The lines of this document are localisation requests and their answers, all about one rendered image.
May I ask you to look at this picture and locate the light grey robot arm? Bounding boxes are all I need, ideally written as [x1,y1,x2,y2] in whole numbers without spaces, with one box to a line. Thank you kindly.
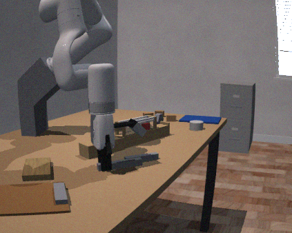
[39,0,115,113]

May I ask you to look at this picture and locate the grey cylinder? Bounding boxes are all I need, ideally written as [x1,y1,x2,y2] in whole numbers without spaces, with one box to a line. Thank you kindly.
[189,120,204,131]

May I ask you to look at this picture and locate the grey square stick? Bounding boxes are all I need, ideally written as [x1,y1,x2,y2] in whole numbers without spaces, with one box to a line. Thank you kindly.
[97,157,143,172]
[124,152,159,162]

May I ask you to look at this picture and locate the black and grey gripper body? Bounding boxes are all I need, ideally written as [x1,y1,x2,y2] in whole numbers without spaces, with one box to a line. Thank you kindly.
[89,111,115,150]

